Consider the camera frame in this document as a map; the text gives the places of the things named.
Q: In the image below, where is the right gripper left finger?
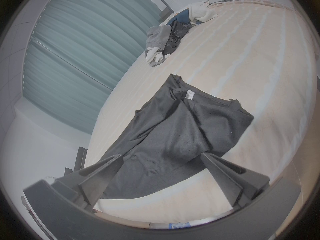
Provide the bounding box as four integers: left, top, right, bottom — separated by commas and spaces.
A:
54, 154, 124, 211

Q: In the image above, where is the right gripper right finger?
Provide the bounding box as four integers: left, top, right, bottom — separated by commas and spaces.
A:
201, 153, 271, 208

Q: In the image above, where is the black T-shirt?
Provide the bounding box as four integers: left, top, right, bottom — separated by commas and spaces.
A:
99, 73, 255, 199

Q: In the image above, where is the pile of clothes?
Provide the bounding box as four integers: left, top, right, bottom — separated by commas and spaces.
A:
145, 0, 218, 67

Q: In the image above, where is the grey bedside table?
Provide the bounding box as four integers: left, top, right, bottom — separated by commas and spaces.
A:
159, 8, 173, 25

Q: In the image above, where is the bed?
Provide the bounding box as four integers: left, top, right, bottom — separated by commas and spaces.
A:
91, 0, 317, 231

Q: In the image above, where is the blue-green curtain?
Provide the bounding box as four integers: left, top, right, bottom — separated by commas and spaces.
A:
22, 40, 112, 136
32, 0, 163, 89

